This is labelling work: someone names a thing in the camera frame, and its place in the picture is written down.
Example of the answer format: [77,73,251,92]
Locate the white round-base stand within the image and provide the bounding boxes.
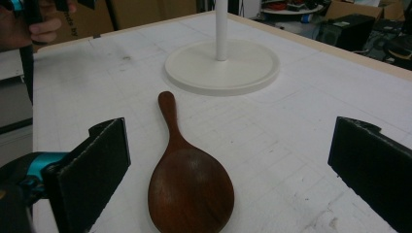
[163,0,281,97]

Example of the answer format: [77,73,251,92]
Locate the black equipment box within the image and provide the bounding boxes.
[318,13,377,52]

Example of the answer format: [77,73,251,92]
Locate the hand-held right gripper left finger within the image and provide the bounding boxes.
[42,116,132,233]

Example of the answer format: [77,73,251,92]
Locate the large cardboard box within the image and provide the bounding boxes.
[32,0,198,52]

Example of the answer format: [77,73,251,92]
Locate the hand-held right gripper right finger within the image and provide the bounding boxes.
[327,116,412,233]

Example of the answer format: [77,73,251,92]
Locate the round white table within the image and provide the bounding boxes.
[259,2,325,17]

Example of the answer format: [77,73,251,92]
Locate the grey cabinet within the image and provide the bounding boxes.
[0,48,34,168]

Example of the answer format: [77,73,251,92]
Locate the brown wooden spoon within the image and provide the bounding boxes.
[148,90,235,233]

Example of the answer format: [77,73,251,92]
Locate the black hanging cable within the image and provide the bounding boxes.
[18,44,35,106]

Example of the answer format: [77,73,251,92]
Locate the small cardboard box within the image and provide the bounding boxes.
[325,0,406,21]

